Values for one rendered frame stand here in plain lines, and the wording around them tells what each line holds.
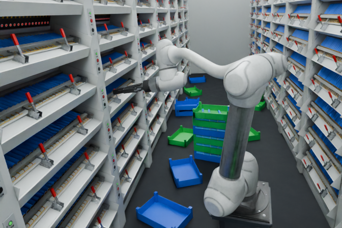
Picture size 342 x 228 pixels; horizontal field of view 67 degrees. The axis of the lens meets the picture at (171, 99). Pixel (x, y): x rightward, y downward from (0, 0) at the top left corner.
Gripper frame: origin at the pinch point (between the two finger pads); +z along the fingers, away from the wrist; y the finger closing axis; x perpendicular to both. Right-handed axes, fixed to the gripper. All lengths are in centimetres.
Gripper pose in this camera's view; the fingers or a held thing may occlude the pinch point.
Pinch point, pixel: (118, 90)
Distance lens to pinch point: 160.5
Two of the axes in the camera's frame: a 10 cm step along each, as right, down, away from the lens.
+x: -2.1, -9.4, -2.8
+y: 1.7, -3.2, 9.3
